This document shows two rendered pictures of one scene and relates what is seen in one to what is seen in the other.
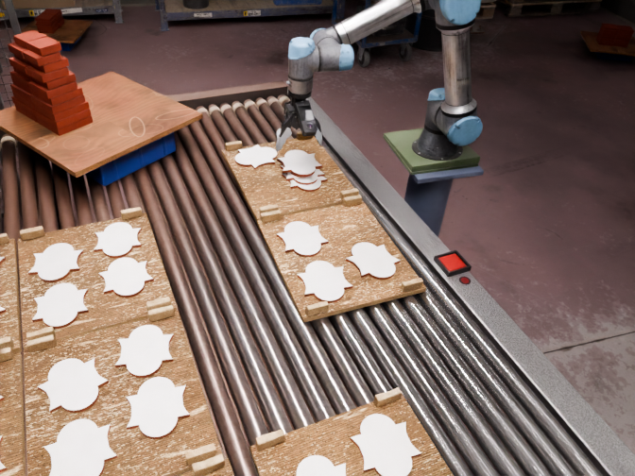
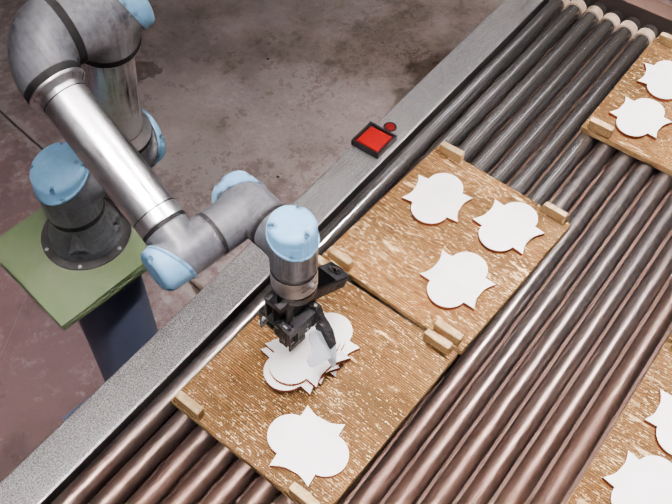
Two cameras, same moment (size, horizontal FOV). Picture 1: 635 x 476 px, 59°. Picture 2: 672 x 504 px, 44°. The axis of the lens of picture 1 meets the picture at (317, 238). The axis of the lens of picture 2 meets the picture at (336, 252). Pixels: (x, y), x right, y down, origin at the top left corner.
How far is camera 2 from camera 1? 2.08 m
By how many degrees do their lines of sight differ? 72
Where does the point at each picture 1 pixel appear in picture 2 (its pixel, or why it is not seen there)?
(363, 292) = (491, 191)
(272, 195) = (391, 364)
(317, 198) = (358, 306)
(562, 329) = not seen: hidden behind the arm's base
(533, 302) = not seen: hidden behind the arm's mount
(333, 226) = (403, 262)
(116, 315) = not seen: outside the picture
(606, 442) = (504, 17)
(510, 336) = (442, 80)
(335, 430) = (656, 152)
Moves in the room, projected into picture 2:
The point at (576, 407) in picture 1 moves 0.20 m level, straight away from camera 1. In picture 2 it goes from (485, 34) to (409, 22)
